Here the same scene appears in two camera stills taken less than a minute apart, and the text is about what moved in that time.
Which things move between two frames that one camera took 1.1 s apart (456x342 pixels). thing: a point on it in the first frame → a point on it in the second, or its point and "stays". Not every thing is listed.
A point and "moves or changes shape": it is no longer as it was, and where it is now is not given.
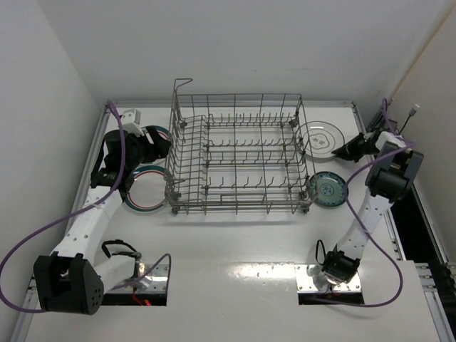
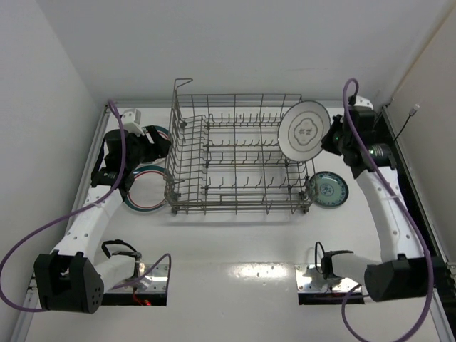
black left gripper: x=148 y=148 stays
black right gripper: x=361 y=145 → x=333 y=137
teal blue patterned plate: x=327 y=189 stays
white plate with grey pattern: x=316 y=140 moves or changes shape
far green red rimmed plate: x=163 y=132 stays
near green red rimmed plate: x=147 y=190 stays
